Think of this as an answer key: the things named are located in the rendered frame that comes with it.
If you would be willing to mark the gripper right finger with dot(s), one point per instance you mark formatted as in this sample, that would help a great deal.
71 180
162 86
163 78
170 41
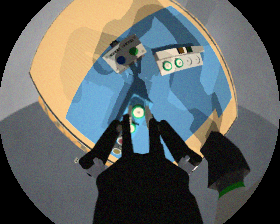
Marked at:
186 158

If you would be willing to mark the blue rectangular tube holder block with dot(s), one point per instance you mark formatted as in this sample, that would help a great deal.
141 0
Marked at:
137 98

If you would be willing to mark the blue flat mat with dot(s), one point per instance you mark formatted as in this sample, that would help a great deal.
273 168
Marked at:
185 99

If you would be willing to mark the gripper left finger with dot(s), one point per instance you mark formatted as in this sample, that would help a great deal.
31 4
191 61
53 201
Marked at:
93 162

